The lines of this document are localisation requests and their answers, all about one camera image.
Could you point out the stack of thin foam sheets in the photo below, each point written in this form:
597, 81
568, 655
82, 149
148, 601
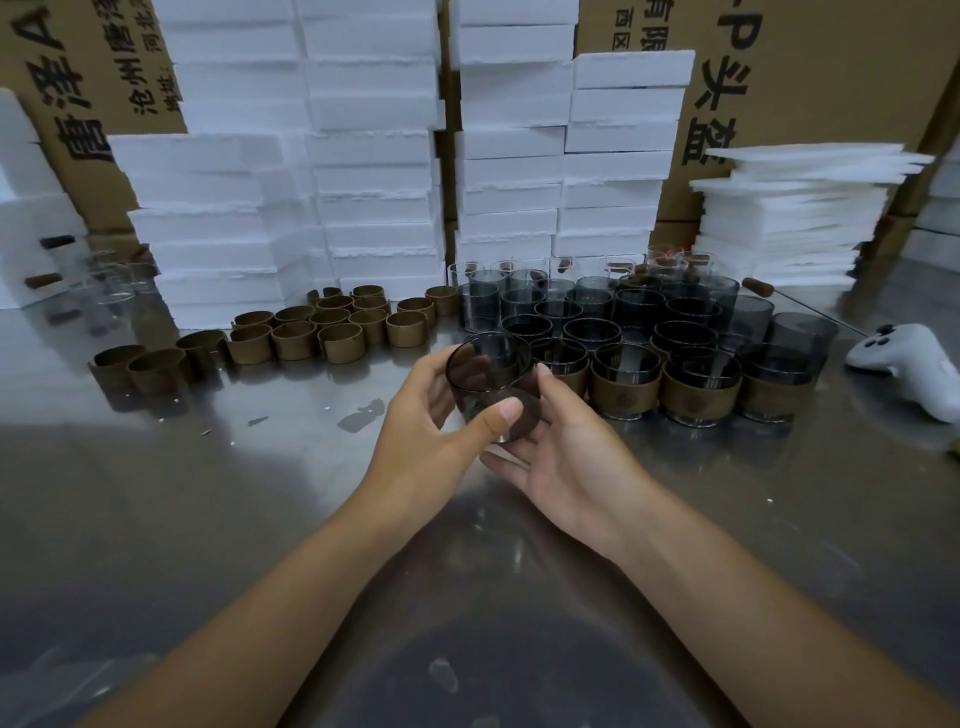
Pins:
787, 217

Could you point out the stepped stack white foam blocks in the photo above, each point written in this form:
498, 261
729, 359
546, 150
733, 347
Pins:
510, 172

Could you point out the cluster of transparent plastic cups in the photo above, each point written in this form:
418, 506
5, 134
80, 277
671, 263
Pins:
480, 304

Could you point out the person's left hand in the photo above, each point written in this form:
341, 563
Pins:
412, 457

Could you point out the group of brown sleeve rings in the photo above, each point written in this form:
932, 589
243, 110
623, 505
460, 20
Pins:
341, 341

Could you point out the white game controller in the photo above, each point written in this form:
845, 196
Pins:
911, 367

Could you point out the person's right forearm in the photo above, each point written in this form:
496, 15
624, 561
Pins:
787, 637

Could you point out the person's right hand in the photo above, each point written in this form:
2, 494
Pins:
585, 480

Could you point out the stack of white foam blocks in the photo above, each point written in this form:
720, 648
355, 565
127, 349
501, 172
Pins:
937, 225
26, 210

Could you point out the tall stack white foam blocks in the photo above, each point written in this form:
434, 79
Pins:
352, 172

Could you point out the large printed cardboard box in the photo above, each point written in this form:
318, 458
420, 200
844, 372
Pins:
840, 67

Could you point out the bunch of clear plastic cups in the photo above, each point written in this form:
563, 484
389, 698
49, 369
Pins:
116, 281

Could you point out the smoky transparent plastic cup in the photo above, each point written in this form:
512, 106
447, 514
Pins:
626, 360
701, 367
682, 334
776, 360
592, 330
562, 351
487, 352
526, 326

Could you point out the brown cork stick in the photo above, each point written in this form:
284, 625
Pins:
58, 241
43, 281

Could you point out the person's left forearm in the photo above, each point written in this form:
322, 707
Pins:
247, 630

